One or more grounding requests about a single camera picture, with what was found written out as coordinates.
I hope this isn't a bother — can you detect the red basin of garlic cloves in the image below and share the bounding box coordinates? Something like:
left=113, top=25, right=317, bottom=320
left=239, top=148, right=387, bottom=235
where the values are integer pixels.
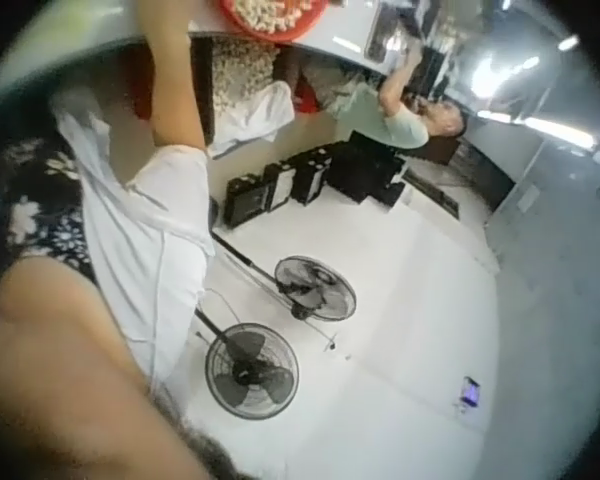
left=218, top=0, right=331, bottom=42

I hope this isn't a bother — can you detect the black floor fan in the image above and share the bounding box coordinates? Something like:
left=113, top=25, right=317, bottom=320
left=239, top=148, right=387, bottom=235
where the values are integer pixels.
left=212, top=230, right=359, bottom=324
left=194, top=308, right=301, bottom=421

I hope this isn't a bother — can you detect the white sack of garlic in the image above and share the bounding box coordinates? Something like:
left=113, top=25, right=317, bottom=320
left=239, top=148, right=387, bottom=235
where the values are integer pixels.
left=207, top=38, right=296, bottom=160

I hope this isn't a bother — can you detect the phone with lit screen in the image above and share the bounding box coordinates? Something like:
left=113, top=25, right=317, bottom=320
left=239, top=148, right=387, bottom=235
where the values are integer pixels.
left=458, top=376, right=482, bottom=407

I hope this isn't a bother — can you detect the white table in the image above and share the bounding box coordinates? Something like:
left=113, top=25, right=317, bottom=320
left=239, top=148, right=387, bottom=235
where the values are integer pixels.
left=0, top=0, right=461, bottom=109

